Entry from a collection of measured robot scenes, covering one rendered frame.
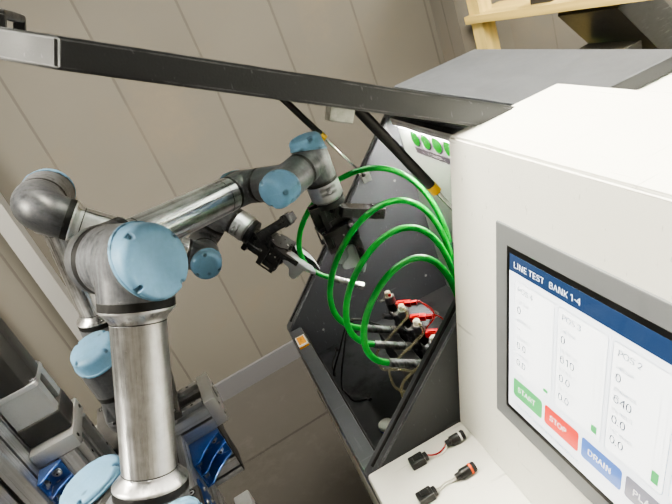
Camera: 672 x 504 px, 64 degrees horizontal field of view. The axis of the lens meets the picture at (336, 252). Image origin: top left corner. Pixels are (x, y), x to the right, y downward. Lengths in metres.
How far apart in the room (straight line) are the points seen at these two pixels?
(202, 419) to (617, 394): 1.11
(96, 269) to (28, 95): 1.90
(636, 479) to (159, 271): 0.68
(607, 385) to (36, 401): 1.00
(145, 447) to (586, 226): 0.68
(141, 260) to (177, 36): 1.98
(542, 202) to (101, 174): 2.26
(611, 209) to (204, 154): 2.29
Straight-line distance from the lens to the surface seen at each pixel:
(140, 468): 0.92
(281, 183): 1.08
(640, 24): 2.66
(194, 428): 1.58
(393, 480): 1.13
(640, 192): 0.63
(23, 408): 1.24
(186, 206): 1.07
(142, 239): 0.82
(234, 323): 3.05
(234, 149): 2.78
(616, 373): 0.73
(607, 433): 0.79
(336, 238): 1.24
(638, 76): 1.15
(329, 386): 1.43
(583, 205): 0.69
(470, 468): 1.09
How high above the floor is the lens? 1.84
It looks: 26 degrees down
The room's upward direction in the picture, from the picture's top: 22 degrees counter-clockwise
